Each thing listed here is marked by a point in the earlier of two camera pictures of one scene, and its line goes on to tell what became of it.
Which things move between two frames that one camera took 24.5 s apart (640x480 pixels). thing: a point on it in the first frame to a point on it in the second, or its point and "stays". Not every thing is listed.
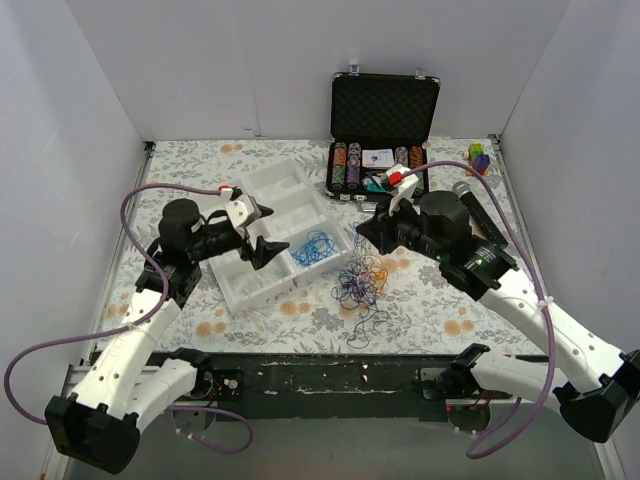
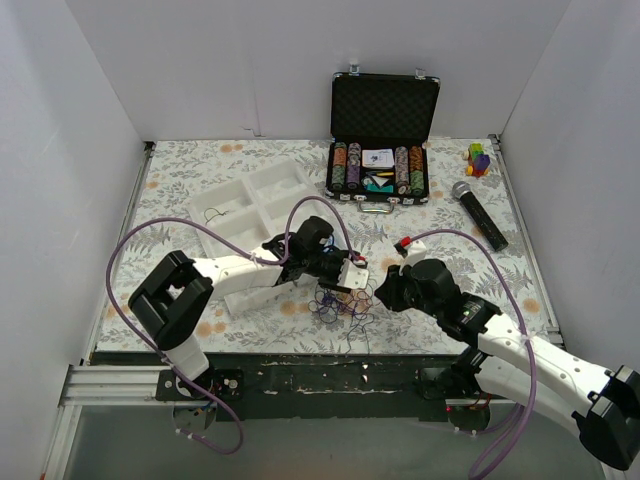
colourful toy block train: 477,159 stays
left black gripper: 245,242 to 338,268
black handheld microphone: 480,215 stays
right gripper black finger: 383,231 to 392,292
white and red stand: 406,189 to 416,251
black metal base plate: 334,386 stays
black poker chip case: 377,121 stays
